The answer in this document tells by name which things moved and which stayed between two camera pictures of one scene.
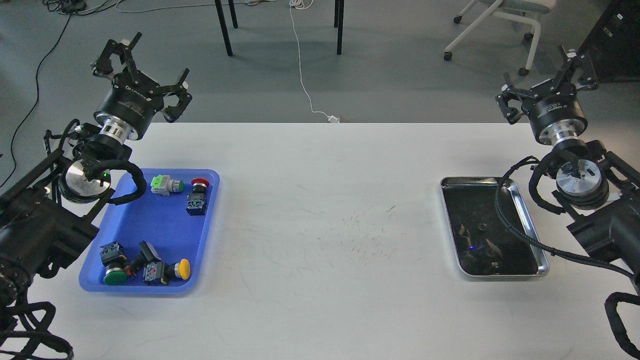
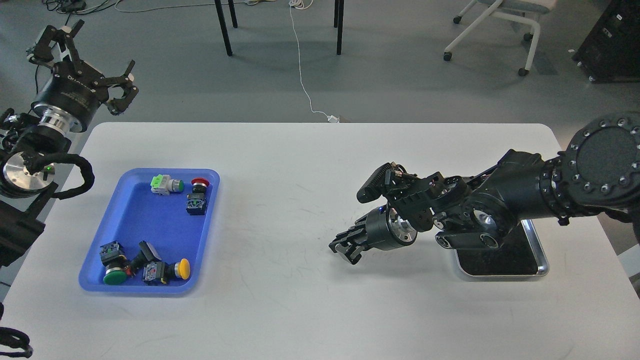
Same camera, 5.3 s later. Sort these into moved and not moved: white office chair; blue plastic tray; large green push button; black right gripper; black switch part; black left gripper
Moved: black right gripper; black left gripper
Not moved: large green push button; blue plastic tray; black switch part; white office chair
